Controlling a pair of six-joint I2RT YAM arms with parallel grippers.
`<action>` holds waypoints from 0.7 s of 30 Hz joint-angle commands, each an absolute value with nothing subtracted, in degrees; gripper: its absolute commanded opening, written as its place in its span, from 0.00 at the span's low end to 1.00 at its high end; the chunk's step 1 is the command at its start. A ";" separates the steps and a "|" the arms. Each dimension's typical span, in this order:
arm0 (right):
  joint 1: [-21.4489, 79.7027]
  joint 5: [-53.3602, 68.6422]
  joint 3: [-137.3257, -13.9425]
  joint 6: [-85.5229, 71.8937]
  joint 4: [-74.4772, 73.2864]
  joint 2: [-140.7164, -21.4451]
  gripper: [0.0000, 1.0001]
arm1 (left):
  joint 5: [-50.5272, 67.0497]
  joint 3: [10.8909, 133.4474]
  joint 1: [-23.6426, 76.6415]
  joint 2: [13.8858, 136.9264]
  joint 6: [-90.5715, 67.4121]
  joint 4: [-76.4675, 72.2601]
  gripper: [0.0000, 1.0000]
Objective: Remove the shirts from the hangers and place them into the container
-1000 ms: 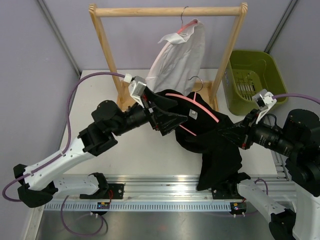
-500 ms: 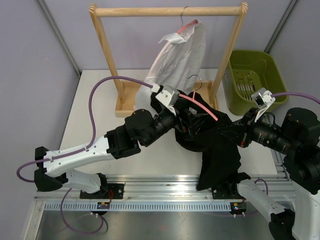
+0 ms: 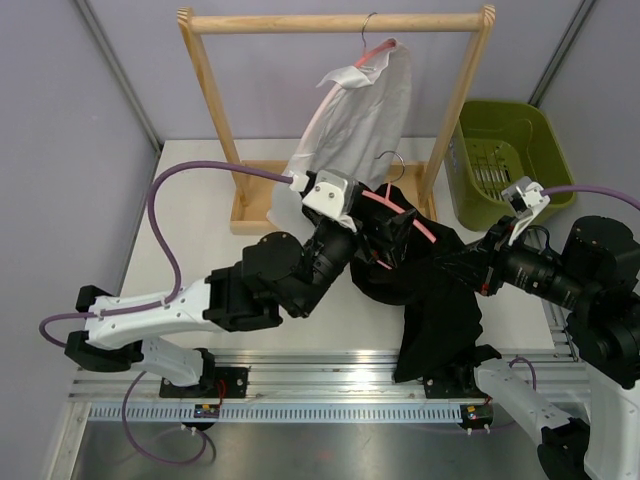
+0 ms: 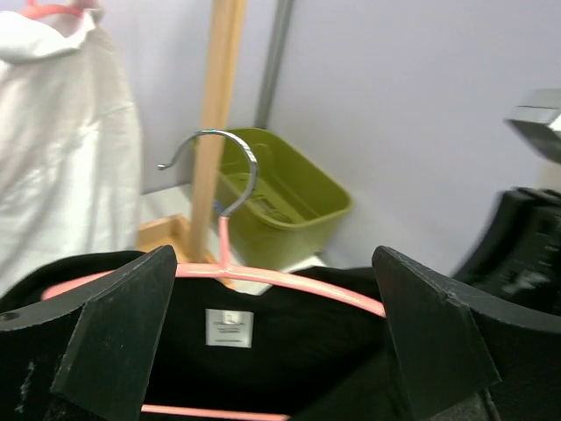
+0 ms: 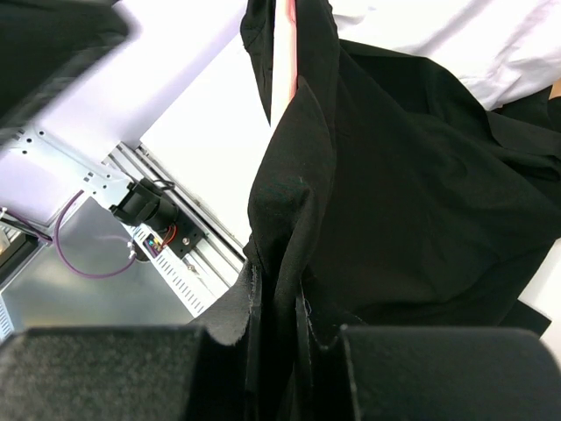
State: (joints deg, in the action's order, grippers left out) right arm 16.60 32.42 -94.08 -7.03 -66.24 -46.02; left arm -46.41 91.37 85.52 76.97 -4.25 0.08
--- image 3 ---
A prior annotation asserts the aluminium mounting rail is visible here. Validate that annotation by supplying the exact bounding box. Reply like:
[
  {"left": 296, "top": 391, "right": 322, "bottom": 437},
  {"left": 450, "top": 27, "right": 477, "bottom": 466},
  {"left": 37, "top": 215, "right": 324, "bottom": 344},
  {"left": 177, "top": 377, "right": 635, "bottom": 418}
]
[{"left": 67, "top": 349, "right": 591, "bottom": 425}]

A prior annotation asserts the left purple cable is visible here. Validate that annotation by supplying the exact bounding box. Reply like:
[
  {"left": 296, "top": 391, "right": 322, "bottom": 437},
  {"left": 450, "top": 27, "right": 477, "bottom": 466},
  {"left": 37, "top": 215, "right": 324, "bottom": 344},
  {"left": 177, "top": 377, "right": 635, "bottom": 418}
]
[{"left": 38, "top": 160, "right": 296, "bottom": 466}]

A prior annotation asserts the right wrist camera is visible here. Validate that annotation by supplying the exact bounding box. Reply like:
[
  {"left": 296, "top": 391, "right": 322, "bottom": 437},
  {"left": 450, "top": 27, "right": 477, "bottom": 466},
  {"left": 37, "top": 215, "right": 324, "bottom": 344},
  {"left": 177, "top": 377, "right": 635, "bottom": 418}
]
[{"left": 501, "top": 176, "right": 550, "bottom": 246}]

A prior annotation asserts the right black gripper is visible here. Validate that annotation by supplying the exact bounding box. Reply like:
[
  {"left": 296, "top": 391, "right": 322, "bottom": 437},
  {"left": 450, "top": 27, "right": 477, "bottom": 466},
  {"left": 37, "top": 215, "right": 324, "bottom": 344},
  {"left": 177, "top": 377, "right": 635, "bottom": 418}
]
[{"left": 437, "top": 213, "right": 595, "bottom": 308}]

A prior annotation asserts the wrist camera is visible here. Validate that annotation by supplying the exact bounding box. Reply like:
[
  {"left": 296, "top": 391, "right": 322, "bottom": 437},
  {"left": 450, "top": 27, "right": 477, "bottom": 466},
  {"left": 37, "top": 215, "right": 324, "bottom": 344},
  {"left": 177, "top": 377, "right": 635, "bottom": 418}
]
[
  {"left": 501, "top": 176, "right": 550, "bottom": 246},
  {"left": 289, "top": 170, "right": 359, "bottom": 233}
]

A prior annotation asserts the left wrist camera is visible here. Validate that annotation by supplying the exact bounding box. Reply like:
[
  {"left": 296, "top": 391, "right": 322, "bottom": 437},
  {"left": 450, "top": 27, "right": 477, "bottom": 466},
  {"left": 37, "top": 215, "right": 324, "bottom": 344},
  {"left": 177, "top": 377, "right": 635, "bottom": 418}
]
[{"left": 289, "top": 170, "right": 359, "bottom": 233}]

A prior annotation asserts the green plastic basket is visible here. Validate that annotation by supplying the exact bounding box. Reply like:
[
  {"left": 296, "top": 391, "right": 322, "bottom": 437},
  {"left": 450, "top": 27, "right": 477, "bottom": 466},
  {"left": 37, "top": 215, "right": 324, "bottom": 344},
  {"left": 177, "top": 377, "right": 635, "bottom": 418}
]
[{"left": 444, "top": 100, "right": 573, "bottom": 232}]

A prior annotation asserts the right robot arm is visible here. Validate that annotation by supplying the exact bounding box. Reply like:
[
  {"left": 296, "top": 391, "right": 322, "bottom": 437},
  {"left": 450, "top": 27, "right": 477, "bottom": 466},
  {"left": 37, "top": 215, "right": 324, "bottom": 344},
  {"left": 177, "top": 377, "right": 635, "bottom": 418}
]
[{"left": 434, "top": 216, "right": 639, "bottom": 479}]

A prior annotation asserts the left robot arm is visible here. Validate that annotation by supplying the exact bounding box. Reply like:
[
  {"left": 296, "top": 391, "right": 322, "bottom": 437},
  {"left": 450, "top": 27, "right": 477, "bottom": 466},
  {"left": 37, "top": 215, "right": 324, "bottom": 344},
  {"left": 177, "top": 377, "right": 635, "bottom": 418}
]
[{"left": 64, "top": 209, "right": 417, "bottom": 398}]

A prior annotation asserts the white shirt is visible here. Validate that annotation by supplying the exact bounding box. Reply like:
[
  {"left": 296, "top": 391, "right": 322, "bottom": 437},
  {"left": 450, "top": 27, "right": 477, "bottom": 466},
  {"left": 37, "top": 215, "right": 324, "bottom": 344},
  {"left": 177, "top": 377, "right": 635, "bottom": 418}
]
[{"left": 265, "top": 37, "right": 415, "bottom": 226}]

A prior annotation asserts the pink hanger with white shirt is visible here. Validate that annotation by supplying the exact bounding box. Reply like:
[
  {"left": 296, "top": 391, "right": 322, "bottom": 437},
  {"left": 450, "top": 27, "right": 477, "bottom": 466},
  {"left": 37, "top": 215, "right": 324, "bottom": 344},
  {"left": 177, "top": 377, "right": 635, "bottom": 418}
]
[{"left": 354, "top": 12, "right": 397, "bottom": 68}]

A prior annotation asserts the black shirt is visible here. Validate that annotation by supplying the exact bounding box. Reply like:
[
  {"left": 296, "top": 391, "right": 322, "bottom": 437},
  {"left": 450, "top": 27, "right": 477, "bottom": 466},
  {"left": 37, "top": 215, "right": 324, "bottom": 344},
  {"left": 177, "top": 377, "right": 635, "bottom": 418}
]
[{"left": 350, "top": 214, "right": 483, "bottom": 383}]

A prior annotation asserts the pink hanger with black shirt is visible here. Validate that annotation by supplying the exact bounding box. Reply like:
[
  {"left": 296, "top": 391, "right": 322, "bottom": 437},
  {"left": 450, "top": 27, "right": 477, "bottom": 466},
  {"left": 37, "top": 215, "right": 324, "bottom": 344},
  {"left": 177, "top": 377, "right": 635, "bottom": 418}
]
[{"left": 360, "top": 150, "right": 437, "bottom": 269}]

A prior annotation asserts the wooden clothes rack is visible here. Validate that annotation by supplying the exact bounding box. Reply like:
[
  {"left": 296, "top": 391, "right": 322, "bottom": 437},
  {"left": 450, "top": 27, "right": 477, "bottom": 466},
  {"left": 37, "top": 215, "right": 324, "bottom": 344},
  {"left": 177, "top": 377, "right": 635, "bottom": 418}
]
[{"left": 177, "top": 1, "right": 496, "bottom": 219}]

